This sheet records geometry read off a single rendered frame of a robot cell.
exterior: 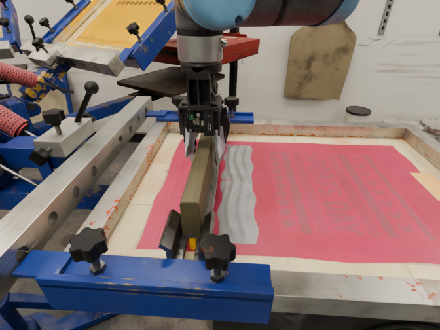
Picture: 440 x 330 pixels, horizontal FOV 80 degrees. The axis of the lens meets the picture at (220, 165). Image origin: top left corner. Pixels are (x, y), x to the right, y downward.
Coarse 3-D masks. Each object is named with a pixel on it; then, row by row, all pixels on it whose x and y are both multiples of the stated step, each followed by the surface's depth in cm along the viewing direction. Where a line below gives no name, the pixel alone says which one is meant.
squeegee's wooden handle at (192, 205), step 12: (204, 144) 53; (204, 156) 49; (192, 168) 45; (204, 168) 46; (192, 180) 42; (204, 180) 43; (192, 192) 40; (204, 192) 44; (180, 204) 38; (192, 204) 38; (204, 204) 44; (192, 216) 39; (192, 228) 40
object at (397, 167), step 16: (240, 144) 76; (256, 144) 76; (272, 144) 76; (288, 144) 76; (304, 144) 76; (320, 144) 76; (176, 160) 68; (224, 160) 68; (256, 160) 68; (384, 160) 68; (400, 160) 68; (176, 176) 62; (256, 176) 62; (400, 176) 62
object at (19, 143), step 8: (24, 136) 60; (32, 136) 60; (8, 144) 57; (16, 144) 57; (24, 144) 57; (32, 144) 57; (8, 152) 56; (16, 152) 56; (24, 152) 56; (72, 152) 55; (8, 160) 58; (16, 160) 57; (24, 160) 57; (56, 160) 57; (64, 160) 56; (56, 168) 58
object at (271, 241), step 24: (168, 192) 57; (216, 192) 57; (264, 192) 57; (408, 192) 57; (216, 216) 50; (264, 216) 50; (432, 216) 50; (144, 240) 45; (264, 240) 45; (288, 240) 45; (312, 240) 45; (336, 240) 45; (360, 240) 45; (384, 240) 45; (408, 240) 45; (432, 240) 45
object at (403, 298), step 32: (160, 128) 76; (256, 128) 80; (288, 128) 79; (320, 128) 79; (352, 128) 78; (384, 128) 77; (416, 128) 76; (128, 160) 61; (128, 192) 53; (96, 224) 44; (288, 288) 34; (320, 288) 34; (352, 288) 34; (384, 288) 34; (416, 288) 34; (416, 320) 34
